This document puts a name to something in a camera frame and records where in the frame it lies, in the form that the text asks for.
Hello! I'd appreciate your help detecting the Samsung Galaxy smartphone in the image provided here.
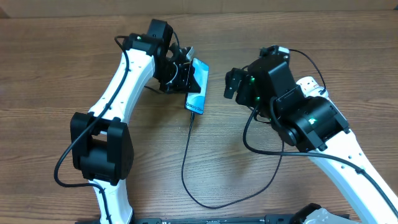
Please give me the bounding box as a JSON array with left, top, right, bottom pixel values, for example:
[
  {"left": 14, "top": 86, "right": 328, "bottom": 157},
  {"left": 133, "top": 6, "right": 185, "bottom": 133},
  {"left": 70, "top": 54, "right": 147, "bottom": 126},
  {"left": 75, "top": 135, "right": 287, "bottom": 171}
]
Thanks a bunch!
[{"left": 185, "top": 58, "right": 209, "bottom": 114}]

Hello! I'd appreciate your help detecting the black USB charging cable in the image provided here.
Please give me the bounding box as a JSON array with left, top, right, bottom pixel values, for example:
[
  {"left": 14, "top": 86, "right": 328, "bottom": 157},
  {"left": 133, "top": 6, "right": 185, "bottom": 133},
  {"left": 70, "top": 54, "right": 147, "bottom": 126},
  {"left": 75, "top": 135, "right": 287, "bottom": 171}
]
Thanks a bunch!
[{"left": 180, "top": 48, "right": 327, "bottom": 210}]

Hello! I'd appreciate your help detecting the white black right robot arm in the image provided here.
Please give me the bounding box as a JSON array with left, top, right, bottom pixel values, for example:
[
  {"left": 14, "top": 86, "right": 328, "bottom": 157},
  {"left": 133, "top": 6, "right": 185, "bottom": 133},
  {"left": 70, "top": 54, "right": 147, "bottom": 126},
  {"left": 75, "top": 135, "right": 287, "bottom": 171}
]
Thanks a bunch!
[{"left": 224, "top": 57, "right": 397, "bottom": 223}]

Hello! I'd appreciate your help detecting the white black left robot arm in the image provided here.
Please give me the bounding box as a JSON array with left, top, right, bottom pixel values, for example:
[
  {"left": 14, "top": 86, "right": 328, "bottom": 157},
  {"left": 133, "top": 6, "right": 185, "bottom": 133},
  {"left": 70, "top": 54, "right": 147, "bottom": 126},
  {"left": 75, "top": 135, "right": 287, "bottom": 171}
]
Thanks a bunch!
[{"left": 69, "top": 19, "right": 207, "bottom": 223}]

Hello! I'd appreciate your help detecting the white charger plug adapter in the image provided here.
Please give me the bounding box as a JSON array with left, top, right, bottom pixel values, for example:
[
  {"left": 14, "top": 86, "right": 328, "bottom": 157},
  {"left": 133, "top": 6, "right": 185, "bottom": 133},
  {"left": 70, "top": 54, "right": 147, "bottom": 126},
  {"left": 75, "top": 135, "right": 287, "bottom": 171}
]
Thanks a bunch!
[{"left": 306, "top": 86, "right": 330, "bottom": 100}]

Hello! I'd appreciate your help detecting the white power strip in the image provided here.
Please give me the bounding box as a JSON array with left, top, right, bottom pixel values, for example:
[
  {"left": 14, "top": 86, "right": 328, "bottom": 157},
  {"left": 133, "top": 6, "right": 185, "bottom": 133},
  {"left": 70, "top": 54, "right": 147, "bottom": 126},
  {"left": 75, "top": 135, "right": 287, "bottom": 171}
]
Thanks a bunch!
[{"left": 296, "top": 77, "right": 320, "bottom": 98}]

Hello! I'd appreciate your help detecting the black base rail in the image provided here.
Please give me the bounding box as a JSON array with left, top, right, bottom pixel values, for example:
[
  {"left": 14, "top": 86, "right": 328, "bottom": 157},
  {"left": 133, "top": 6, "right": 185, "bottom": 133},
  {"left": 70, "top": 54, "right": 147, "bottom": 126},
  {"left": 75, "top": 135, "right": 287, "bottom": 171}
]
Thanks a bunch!
[{"left": 74, "top": 213, "right": 299, "bottom": 224}]

